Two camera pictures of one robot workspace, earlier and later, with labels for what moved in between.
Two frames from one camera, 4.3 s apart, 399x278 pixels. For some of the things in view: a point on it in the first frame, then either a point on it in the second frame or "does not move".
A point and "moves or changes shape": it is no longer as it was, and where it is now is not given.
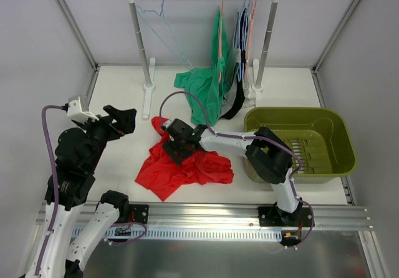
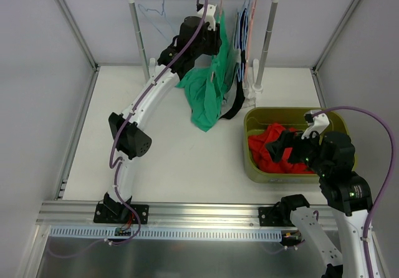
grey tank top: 229,98 does not move
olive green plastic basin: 321,138 does not move
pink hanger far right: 250,34 does not move
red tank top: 164,171 moves or changes shape
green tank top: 205,88 does not move
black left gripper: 112,124 -> 215,40
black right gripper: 176,147 -> 293,147
